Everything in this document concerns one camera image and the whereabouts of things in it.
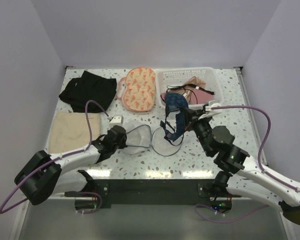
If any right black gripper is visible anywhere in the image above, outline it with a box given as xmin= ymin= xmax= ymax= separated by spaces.
xmin=181 ymin=107 xmax=212 ymax=156

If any round white mesh laundry bag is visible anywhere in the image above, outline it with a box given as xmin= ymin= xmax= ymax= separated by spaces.
xmin=122 ymin=120 xmax=183 ymax=157

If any navy blue lace bra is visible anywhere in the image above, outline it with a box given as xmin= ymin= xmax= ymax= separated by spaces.
xmin=160 ymin=92 xmax=189 ymax=146

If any black garment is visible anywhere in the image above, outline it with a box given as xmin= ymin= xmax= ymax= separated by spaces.
xmin=59 ymin=70 xmax=117 ymax=113

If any tulip print mesh laundry bag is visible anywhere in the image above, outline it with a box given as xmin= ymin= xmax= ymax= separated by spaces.
xmin=117 ymin=67 xmax=156 ymax=113

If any white plastic basket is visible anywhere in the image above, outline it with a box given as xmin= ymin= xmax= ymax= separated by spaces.
xmin=155 ymin=67 xmax=224 ymax=109

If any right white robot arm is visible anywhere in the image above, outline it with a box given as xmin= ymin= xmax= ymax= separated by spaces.
xmin=182 ymin=103 xmax=300 ymax=226

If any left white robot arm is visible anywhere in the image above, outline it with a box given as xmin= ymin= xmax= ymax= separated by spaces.
xmin=14 ymin=125 xmax=127 ymax=206

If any pink beige bra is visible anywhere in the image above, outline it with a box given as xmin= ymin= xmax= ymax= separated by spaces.
xmin=180 ymin=76 xmax=207 ymax=105

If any beige folded garment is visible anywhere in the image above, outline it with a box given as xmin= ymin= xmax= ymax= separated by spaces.
xmin=48 ymin=111 xmax=101 ymax=154

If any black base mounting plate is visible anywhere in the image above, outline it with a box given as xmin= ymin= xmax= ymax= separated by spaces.
xmin=65 ymin=179 xmax=233 ymax=214

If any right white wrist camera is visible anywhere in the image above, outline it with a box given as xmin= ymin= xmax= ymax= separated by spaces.
xmin=198 ymin=99 xmax=222 ymax=120

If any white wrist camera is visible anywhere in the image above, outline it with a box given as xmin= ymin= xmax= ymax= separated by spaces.
xmin=107 ymin=114 xmax=124 ymax=128
xmin=198 ymin=99 xmax=222 ymax=120

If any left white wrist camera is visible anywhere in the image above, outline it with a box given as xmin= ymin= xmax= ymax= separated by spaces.
xmin=107 ymin=114 xmax=124 ymax=128

